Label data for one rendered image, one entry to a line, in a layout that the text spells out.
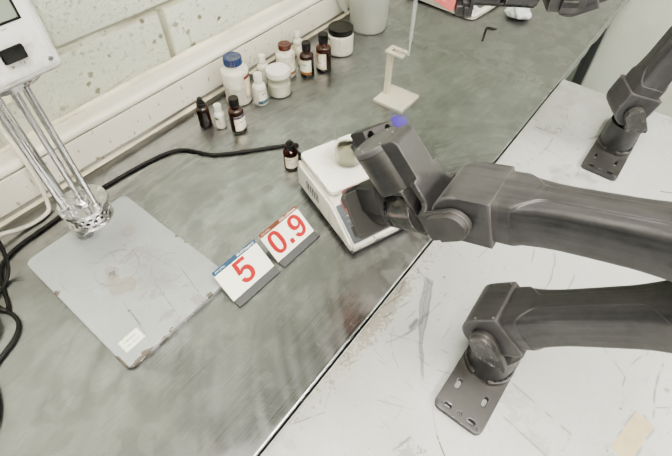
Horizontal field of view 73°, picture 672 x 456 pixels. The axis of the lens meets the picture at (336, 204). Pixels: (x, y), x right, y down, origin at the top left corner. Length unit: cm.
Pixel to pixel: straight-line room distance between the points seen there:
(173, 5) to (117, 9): 13
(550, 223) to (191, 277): 56
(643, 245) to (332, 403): 44
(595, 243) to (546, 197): 6
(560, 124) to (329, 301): 69
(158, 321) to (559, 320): 56
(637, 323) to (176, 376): 58
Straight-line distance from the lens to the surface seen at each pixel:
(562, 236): 46
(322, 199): 81
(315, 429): 68
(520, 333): 59
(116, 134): 105
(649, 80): 103
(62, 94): 102
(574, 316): 54
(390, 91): 115
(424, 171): 50
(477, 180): 48
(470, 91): 120
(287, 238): 80
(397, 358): 72
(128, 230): 90
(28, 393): 82
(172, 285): 80
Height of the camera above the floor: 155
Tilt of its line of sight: 48 degrees down
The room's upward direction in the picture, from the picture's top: straight up
